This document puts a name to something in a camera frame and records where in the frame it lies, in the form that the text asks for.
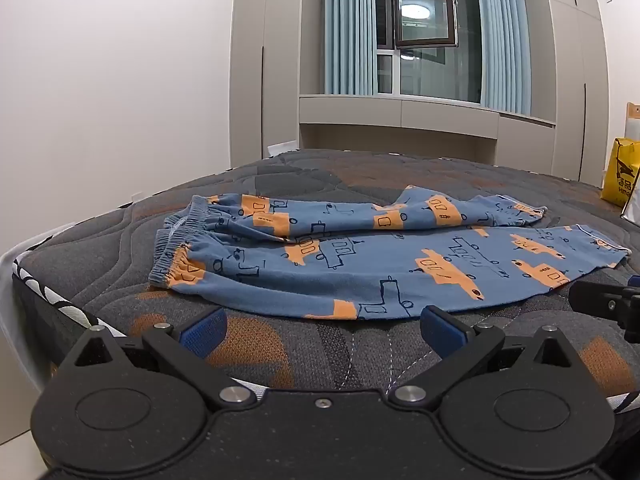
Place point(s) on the beige wardrobe with round hole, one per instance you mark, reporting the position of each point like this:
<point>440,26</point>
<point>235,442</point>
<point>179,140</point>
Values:
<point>575,75</point>

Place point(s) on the wooden framed white panel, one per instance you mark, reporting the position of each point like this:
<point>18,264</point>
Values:
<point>633,119</point>

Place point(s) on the white shopping bag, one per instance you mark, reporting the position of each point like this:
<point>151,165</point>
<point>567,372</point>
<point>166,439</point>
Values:
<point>632,216</point>

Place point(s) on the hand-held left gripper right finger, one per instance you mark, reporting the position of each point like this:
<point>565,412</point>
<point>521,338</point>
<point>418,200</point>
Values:
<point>442,331</point>

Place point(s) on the yellow plastic bag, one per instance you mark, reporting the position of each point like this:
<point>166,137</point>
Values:
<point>622,170</point>

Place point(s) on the window with dark frame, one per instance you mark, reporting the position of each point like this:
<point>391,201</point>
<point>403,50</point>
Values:
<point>425,30</point>

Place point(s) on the beige window seat cabinet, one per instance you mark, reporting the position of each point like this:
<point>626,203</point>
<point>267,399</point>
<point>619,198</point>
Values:
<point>400,127</point>

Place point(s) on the grey quilted mattress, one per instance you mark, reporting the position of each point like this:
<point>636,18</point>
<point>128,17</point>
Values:
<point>320,350</point>

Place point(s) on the blue pants with orange print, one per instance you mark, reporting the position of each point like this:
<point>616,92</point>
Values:
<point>350,255</point>

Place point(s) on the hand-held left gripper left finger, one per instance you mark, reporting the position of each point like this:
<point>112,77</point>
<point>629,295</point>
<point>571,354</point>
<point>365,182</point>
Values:
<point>202,332</point>

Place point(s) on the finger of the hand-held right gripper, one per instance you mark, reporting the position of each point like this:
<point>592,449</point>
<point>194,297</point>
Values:
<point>597,300</point>

